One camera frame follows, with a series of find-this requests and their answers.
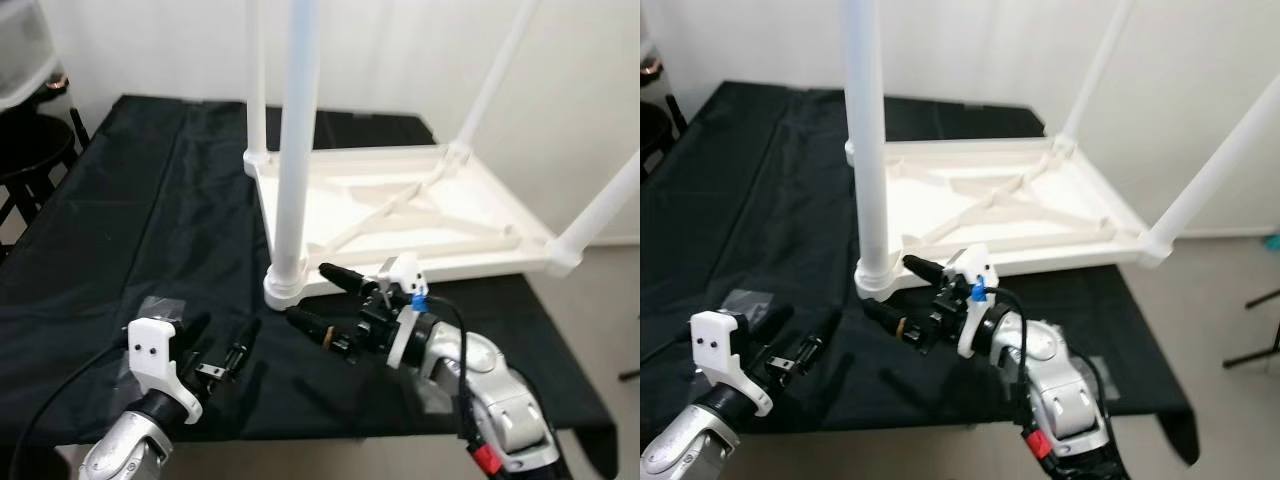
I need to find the clear plastic storage box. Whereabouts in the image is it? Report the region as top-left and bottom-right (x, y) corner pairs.
(0, 0), (58, 108)

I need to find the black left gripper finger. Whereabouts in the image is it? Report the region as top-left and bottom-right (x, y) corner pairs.
(226, 318), (263, 376)
(796, 308), (843, 369)
(179, 313), (213, 352)
(746, 306), (795, 346)

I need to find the black tripod stand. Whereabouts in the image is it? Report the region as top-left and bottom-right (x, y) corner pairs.
(1223, 288), (1280, 373)

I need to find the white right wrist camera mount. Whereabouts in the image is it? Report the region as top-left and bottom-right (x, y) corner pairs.
(378, 255), (433, 373)
(945, 243), (1003, 361)

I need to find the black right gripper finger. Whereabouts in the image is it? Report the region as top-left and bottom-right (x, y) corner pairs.
(863, 300), (931, 346)
(902, 253), (956, 287)
(318, 262), (381, 299)
(285, 308), (356, 354)

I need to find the black cloth cover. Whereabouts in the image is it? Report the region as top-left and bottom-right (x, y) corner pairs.
(0, 93), (621, 480)
(640, 80), (1201, 471)

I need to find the white plastic table top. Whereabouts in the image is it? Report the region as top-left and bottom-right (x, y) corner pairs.
(845, 135), (1175, 301)
(243, 143), (585, 313)

